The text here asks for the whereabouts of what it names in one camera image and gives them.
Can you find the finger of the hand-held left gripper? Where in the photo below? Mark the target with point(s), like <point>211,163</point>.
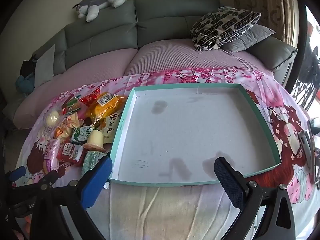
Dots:
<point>17,173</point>

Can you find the black white patterned pillow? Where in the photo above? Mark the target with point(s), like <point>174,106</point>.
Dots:
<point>222,27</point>

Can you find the green cookie packet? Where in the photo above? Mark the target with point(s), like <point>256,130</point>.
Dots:
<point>73,103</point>

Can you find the black iron railing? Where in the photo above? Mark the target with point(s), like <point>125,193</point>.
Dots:
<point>305,87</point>

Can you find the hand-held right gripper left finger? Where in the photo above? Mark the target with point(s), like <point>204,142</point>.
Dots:
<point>97,182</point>

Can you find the light grey cushion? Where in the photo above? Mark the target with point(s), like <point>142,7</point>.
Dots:
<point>45,67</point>

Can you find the red white drink carton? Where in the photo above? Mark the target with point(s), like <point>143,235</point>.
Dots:
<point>71,153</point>

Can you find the white cloth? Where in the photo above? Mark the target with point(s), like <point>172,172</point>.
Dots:
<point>162,212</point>

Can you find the red snack packet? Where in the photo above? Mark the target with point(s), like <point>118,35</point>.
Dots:
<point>91,99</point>

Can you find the yellow white egg roll packet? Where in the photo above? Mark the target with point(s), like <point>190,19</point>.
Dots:
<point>67,123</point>

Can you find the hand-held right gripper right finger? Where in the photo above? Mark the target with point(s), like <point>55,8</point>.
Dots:
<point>228,182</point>

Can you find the white rice cracker packet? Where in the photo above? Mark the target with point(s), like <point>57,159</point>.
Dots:
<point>111,127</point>

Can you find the pink ribbed sofa cover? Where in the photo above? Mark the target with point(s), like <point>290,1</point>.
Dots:
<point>175,55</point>

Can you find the cream cake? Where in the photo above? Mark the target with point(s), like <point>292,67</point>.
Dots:
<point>52,118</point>

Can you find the black bag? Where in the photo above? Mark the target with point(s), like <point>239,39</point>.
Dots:
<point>26,67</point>

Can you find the orange bread packet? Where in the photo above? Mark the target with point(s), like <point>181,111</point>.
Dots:
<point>105,107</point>

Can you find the pink wafer packet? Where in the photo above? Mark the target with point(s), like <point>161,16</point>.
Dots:
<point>51,155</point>

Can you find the green biscuit packet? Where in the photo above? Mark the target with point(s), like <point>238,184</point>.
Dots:
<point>91,160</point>

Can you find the blue cloth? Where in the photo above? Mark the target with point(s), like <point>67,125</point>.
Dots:
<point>25,83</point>

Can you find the grey white plush dog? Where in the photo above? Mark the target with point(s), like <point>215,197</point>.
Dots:
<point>100,2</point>

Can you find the beige patterned curtain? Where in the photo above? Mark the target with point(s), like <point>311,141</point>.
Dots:
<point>270,0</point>

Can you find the plain grey pillow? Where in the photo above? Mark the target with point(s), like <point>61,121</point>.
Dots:
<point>255,37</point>

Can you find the pink cartoon printed blanket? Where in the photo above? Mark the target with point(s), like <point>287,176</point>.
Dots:
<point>275,100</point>

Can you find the shallow teal cardboard box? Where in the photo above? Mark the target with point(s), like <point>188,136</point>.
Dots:
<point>187,130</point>

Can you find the grey sofa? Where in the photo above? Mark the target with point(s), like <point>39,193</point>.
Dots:
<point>160,12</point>

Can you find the green white milk carton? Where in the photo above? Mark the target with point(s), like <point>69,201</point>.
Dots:
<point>82,135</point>

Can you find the small red packet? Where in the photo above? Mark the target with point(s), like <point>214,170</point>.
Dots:
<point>65,110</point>

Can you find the pudding cup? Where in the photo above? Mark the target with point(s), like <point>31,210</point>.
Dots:
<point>95,138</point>

